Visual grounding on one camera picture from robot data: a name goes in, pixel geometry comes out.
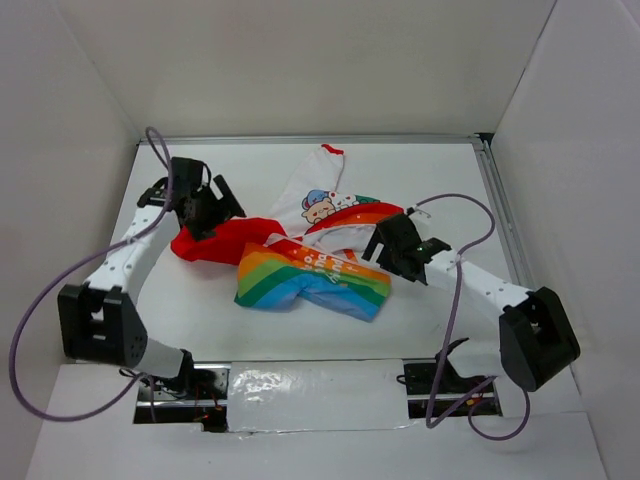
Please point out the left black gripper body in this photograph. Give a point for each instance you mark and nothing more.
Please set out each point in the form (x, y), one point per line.
(209, 213)

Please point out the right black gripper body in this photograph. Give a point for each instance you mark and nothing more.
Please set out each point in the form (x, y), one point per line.
(389, 261)

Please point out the rainbow white red kids jacket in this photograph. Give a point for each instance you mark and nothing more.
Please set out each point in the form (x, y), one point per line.
(307, 247)

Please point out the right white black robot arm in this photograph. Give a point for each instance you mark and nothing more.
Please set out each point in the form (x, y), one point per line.
(536, 339)

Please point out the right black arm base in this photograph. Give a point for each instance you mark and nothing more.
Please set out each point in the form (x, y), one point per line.
(418, 377)

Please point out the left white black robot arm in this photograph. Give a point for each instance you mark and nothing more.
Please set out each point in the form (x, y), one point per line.
(99, 318)

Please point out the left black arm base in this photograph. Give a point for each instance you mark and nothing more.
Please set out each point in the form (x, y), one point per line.
(203, 403)

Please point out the aluminium frame rail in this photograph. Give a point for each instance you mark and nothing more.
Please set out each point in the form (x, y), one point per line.
(402, 169)

